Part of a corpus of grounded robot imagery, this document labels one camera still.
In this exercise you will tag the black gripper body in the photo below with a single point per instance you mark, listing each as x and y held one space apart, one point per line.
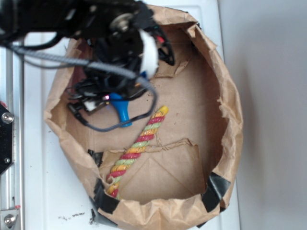
123 50

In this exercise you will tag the blue plastic bottle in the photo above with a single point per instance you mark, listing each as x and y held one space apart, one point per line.
122 109

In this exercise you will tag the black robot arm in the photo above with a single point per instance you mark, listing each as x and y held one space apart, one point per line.
78 19

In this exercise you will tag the white cylindrical wrist part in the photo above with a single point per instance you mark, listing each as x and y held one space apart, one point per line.
150 57

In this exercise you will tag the black mounting plate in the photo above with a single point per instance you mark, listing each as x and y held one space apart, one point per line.
6 138

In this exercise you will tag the brown paper bag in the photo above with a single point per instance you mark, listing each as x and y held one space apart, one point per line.
187 173

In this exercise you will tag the small wrist camera board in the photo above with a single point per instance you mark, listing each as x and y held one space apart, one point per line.
89 104

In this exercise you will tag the multicolour twisted rope toy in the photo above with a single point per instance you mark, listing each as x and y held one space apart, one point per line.
134 152

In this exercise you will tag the aluminium frame rail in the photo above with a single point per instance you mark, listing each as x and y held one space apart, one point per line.
12 182

